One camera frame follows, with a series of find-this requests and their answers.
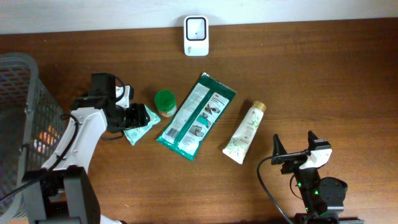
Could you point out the grey plastic basket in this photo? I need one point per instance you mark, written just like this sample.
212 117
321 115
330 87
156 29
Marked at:
30 120

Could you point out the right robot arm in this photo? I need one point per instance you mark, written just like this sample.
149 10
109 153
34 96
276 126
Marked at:
323 197

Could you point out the white barcode scanner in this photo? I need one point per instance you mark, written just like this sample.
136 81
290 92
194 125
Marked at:
196 36

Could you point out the green white gloves package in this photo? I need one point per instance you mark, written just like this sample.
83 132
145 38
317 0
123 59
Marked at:
201 109

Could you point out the green lid jar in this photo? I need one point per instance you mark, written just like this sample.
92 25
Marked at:
165 103

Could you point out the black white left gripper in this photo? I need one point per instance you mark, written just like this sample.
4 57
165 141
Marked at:
140 118

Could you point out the mint green snack packet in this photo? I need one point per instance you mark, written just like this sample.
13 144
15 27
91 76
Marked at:
133 135

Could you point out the white lotion tube gold cap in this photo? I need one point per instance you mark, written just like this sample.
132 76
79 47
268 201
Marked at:
239 144

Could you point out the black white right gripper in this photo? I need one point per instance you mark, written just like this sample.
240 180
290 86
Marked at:
291 160

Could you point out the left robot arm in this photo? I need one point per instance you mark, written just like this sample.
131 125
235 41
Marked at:
60 191

